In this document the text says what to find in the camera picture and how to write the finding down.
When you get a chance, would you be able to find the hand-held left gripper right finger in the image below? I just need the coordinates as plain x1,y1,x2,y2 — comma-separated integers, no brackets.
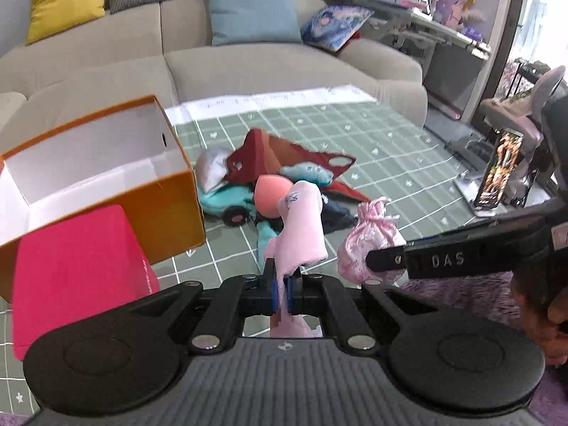
286,273,440,352

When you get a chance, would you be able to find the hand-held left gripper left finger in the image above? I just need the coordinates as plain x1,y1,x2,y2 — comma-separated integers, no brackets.
126,257,285,353

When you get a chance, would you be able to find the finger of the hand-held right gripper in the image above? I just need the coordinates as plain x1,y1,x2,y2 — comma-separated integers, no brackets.
366,197,560,285

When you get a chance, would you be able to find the pink sock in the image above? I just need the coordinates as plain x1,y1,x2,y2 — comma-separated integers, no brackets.
263,180,329,338

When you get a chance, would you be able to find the pink satin pouch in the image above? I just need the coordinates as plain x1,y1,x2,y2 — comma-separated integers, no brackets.
336,198,406,285

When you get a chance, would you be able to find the peach makeup sponge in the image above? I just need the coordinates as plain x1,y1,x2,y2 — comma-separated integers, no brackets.
254,175,294,220

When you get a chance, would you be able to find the brown gradient face mask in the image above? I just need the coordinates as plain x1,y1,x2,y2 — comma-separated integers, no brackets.
224,128,372,202

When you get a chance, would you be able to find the orange cardboard box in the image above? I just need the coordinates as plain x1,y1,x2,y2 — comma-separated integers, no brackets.
0,94,207,305

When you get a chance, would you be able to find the grey cloth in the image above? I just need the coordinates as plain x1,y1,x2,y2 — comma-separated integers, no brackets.
195,148,231,191

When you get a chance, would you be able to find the person's right hand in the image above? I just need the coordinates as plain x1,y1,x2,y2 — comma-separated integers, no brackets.
509,257,568,367

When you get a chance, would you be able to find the phone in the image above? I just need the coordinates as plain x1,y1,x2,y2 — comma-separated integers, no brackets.
473,128,524,211

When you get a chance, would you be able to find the silver phone stand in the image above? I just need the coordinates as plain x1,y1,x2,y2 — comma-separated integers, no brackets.
453,171,507,219

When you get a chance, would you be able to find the black metal rack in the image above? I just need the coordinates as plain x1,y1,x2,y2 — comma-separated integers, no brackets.
501,58,552,98

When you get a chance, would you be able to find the dark blue cloth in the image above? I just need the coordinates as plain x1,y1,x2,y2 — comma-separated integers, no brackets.
319,195,358,234

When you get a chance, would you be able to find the green grid mat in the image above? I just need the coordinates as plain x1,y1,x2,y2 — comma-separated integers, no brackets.
0,84,515,418

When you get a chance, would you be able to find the purple plush toy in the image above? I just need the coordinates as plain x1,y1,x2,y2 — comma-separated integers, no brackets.
437,0,486,33

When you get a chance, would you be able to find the white desk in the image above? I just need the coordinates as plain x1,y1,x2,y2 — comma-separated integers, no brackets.
317,0,493,63

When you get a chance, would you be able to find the pink box lid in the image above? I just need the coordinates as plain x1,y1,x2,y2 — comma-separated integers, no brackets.
12,204,160,361

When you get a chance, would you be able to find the beige sofa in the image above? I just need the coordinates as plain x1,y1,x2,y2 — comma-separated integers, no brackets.
0,0,429,152

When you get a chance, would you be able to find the blue printed pillow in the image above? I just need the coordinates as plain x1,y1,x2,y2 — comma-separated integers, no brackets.
301,6,376,53

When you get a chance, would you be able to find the light blue pillow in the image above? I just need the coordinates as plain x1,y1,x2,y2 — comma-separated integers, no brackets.
205,0,303,46

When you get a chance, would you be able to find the yellow pillow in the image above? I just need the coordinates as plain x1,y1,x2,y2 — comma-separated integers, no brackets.
26,0,109,45

